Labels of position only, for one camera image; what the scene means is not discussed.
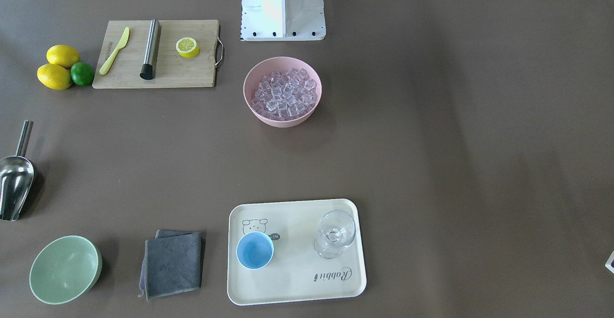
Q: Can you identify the yellow lemon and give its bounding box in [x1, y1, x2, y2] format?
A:
[37, 64, 73, 90]
[46, 44, 81, 69]

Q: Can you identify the yellow lemon lower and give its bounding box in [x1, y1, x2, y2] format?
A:
[37, 64, 73, 90]

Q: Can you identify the grey folded cloth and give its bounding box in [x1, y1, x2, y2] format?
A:
[140, 230, 202, 301]

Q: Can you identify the blue cup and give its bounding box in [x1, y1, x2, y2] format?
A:
[236, 231, 274, 270]

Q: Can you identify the steel muddler black tip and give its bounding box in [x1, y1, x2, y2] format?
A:
[140, 19, 162, 80]

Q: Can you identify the pink bowl of ice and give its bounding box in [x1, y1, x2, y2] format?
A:
[243, 57, 323, 128]

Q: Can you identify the bamboo cutting board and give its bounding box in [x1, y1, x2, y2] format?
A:
[92, 19, 221, 89]

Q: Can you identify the half lemon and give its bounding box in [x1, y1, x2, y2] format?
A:
[176, 37, 200, 59]

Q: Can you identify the cream serving tray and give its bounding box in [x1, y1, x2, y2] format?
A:
[227, 198, 367, 306]

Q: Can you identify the yellow lemon upper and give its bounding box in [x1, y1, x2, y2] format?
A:
[46, 44, 81, 69]

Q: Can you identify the green lime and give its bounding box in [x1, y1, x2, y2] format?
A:
[70, 62, 95, 86]

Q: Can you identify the yellow plastic knife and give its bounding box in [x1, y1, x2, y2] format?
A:
[99, 27, 130, 75]

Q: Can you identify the steel ice scoop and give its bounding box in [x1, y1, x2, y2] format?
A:
[0, 120, 36, 221]

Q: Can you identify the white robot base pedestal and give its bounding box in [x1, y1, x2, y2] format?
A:
[240, 0, 327, 41]

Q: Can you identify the green bowl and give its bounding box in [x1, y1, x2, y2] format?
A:
[29, 236, 102, 305]

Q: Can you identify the clear wine glass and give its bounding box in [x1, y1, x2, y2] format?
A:
[313, 210, 356, 259]

